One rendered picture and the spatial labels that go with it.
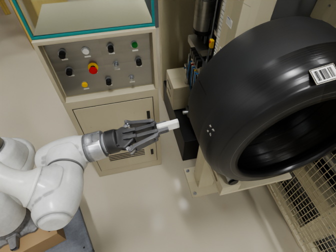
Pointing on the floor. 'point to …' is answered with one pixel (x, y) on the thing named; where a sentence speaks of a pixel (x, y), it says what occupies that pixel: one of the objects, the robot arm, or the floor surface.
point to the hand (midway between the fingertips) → (167, 126)
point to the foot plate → (195, 191)
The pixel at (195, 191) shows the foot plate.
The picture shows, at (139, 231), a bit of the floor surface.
